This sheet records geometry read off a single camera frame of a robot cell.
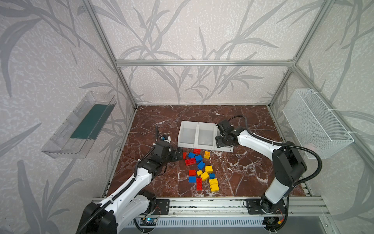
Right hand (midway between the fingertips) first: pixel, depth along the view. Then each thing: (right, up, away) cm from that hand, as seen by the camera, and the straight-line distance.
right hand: (222, 137), depth 93 cm
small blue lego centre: (-7, -21, -10) cm, 24 cm away
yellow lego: (-10, -10, -4) cm, 15 cm away
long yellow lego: (-7, -25, -14) cm, 29 cm away
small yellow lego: (-15, -20, -8) cm, 26 cm away
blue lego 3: (-19, -23, -10) cm, 31 cm away
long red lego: (-21, -15, -4) cm, 26 cm away
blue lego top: (-20, -11, -2) cm, 23 cm away
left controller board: (-40, -39, -22) cm, 60 cm away
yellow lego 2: (-9, -18, -8) cm, 22 cm away
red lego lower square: (-19, -20, -6) cm, 29 cm away
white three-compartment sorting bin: (-14, 0, +9) cm, 16 cm away
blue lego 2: (-14, -16, -6) cm, 22 cm away
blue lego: (-15, -13, -4) cm, 20 cm away
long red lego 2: (-15, -25, -14) cm, 33 cm away
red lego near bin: (-16, -9, +1) cm, 18 cm away
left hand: (-27, -5, -9) cm, 29 cm away
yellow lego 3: (-12, -21, -10) cm, 26 cm away
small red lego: (-24, -11, -2) cm, 27 cm away
